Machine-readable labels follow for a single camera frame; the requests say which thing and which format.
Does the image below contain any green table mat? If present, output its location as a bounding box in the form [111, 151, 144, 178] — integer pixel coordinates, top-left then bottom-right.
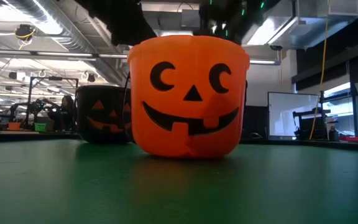
[0, 139, 358, 224]

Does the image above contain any white board panel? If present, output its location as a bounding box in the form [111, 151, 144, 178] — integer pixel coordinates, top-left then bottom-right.
[267, 91, 320, 141]

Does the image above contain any orange pumpkin bucket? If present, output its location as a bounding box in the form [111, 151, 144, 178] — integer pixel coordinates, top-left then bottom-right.
[123, 34, 250, 160]

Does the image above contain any black pumpkin bucket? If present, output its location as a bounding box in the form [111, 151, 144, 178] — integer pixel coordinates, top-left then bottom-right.
[73, 85, 135, 145]

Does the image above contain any black monitor screen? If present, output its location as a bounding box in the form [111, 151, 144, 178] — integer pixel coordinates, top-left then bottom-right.
[241, 105, 270, 140]

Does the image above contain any long tube ceiling light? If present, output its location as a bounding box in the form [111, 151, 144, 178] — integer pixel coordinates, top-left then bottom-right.
[0, 49, 282, 66]

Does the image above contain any yellow hanging cable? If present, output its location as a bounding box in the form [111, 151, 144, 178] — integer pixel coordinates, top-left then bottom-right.
[309, 0, 331, 140]

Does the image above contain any black metal rig frame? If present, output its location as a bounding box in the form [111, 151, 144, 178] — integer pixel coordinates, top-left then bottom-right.
[25, 76, 80, 131]

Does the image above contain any person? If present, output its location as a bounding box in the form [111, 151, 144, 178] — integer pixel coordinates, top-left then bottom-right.
[42, 95, 76, 131]

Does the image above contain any ceiling cable reel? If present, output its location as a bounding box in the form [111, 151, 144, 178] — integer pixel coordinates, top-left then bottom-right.
[14, 24, 37, 41]

